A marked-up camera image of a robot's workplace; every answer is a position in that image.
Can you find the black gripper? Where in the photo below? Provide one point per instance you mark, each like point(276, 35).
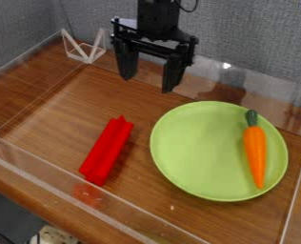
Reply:
point(153, 33)

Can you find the red star-profile block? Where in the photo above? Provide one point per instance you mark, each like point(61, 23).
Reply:
point(107, 150)

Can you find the green plate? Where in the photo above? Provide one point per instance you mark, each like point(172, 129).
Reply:
point(199, 152)

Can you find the orange toy carrot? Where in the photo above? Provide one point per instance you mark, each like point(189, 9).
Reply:
point(255, 143)

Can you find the white power strip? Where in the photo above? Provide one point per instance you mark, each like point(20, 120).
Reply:
point(52, 235)

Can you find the clear acrylic enclosure wall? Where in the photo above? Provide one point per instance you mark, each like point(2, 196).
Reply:
point(57, 103)

